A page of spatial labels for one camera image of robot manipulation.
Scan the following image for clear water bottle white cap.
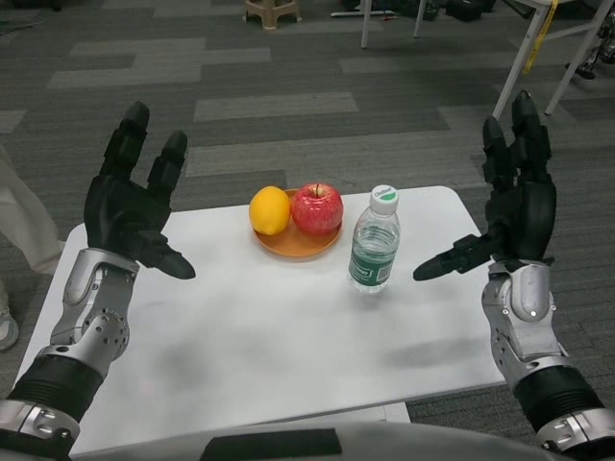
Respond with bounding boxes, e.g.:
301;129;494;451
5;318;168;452
347;183;402;294

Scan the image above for orange round plate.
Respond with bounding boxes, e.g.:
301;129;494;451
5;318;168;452
252;187;344;262

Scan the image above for black and silver robot legs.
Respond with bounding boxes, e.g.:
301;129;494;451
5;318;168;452
564;18;615;81

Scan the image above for red apple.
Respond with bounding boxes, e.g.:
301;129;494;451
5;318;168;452
290;182;345;236

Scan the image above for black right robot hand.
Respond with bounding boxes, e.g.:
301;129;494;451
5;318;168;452
412;89;558;283

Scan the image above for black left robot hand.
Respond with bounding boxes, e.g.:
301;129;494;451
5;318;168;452
84;100;197;280

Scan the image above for beige plastic stool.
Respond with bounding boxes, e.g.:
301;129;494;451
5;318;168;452
243;0;304;29

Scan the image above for white metal table frame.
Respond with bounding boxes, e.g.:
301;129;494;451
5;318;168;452
492;0;615;121

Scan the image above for person in beige trousers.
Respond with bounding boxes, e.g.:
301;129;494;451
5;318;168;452
0;143;66;352

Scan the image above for yellow lemon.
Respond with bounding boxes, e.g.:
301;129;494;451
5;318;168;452
248;185;292;236

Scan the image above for white table legs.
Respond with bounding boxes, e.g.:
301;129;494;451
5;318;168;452
359;0;427;49

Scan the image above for yellow strap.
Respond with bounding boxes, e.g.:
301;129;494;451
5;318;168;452
522;0;558;74

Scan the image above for silver robot chest black window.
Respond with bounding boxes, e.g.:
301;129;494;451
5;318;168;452
69;416;578;461

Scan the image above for black bag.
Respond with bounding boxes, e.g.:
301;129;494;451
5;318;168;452
444;0;496;23

